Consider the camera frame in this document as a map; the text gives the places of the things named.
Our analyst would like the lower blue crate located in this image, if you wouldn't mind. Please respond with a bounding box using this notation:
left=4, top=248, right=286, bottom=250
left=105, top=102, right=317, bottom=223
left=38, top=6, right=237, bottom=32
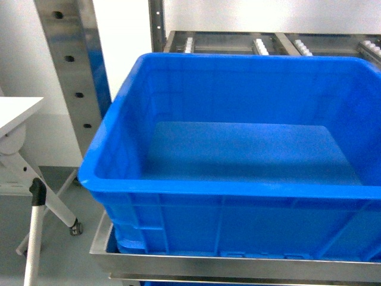
left=106, top=226, right=381, bottom=286

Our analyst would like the large blue plastic crate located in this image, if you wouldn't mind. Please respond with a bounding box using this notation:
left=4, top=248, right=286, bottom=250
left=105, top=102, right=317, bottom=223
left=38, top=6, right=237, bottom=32
left=79, top=53, right=380, bottom=262

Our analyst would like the steel shelf rack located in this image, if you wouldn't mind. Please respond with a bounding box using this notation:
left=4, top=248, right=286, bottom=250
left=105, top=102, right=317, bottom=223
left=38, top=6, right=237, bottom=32
left=35, top=1, right=380, bottom=274

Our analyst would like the white folding table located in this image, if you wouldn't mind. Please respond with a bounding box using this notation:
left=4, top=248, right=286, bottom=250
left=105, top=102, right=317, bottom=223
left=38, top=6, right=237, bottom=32
left=1, top=97, right=83, bottom=285

